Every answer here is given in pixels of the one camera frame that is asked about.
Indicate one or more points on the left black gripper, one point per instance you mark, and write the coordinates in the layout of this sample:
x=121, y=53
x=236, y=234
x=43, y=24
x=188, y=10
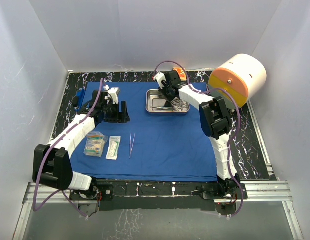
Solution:
x=121, y=117

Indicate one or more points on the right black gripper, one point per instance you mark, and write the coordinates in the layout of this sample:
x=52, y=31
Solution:
x=163, y=91

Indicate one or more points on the metal instrument tray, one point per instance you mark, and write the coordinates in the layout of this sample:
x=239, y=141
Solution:
x=154, y=98

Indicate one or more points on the steel forceps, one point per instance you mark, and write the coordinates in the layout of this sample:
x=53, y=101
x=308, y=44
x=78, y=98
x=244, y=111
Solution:
x=162, y=108
x=131, y=143

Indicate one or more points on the glove packet teal orange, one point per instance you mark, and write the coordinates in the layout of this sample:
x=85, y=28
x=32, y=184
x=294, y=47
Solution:
x=94, y=144

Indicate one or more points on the green packaged surgical supplies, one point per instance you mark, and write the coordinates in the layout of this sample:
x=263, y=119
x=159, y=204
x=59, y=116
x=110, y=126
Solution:
x=101, y=150

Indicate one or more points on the white suture packet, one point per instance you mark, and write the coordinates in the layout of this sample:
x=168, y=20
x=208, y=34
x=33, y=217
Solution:
x=113, y=148

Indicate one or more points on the blue surgical drape cloth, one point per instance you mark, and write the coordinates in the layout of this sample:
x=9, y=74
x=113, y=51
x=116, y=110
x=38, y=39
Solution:
x=169, y=148

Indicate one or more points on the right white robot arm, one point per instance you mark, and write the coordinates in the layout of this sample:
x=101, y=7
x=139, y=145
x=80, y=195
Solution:
x=215, y=121

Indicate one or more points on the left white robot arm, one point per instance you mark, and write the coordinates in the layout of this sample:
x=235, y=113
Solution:
x=52, y=162

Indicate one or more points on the steel surgical scissors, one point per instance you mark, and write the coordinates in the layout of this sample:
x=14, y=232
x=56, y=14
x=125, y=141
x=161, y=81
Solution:
x=180, y=106

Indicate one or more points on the small orange circuit board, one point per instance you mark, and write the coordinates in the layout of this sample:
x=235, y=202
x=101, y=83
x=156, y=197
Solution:
x=181, y=73

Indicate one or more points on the small blue plastic tool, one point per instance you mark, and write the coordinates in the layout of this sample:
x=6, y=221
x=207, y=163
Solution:
x=77, y=101

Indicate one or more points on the white cylindrical drawer container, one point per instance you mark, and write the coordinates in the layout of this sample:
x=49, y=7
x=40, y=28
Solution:
x=242, y=77

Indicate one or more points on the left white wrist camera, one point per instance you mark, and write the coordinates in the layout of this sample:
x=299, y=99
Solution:
x=112, y=94

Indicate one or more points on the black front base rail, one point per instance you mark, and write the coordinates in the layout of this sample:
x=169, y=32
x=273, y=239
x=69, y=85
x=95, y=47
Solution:
x=111, y=195

